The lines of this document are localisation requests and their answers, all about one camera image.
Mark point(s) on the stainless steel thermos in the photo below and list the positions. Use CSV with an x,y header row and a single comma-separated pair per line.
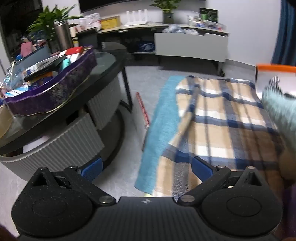
x,y
63,36

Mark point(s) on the yellow box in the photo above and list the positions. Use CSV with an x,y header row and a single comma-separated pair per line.
x,y
111,22

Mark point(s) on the large leafy potted plant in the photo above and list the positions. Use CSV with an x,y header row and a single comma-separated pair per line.
x,y
47,25

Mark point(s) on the pink card box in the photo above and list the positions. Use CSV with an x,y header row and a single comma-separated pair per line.
x,y
26,49

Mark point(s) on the red box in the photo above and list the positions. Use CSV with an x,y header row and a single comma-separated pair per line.
x,y
74,51

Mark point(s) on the dark grey flat case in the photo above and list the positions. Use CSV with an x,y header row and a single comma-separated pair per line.
x,y
37,56

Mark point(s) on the purple oval tray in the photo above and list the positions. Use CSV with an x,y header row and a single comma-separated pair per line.
x,y
59,92

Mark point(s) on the teal towel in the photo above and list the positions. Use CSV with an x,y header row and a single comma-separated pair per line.
x,y
159,129

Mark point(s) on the grey plastic bag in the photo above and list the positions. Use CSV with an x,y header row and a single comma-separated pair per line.
x,y
180,29

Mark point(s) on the small potted plant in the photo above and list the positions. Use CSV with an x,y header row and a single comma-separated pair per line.
x,y
167,9

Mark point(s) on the orange-rimmed white container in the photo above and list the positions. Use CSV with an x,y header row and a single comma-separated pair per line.
x,y
274,69

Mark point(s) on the white router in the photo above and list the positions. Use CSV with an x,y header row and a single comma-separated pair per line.
x,y
136,19

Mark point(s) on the plaid blanket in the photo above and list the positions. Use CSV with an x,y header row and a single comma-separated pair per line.
x,y
219,120

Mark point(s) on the long low cabinet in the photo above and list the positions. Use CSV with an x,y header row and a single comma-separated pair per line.
x,y
189,46

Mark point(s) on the mint fuzzy cloth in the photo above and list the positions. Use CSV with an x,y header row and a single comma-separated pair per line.
x,y
281,111

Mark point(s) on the wall television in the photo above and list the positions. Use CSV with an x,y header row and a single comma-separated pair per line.
x,y
120,3

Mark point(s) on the black sign board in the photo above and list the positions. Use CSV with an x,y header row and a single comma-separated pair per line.
x,y
208,14

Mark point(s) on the black box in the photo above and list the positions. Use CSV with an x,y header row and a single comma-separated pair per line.
x,y
87,38

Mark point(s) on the round dark coffee table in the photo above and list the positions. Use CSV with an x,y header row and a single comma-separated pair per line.
x,y
76,129

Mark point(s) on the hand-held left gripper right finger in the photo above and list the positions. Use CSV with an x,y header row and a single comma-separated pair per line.
x,y
201,167

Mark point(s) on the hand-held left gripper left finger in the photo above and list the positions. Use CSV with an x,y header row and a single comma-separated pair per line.
x,y
92,167

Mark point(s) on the red striped stick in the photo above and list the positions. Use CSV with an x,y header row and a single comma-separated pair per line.
x,y
143,110

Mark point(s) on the white plastic bag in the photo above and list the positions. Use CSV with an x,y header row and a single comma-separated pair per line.
x,y
92,20

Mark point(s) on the blue curtain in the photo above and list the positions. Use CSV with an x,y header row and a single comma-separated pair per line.
x,y
285,30

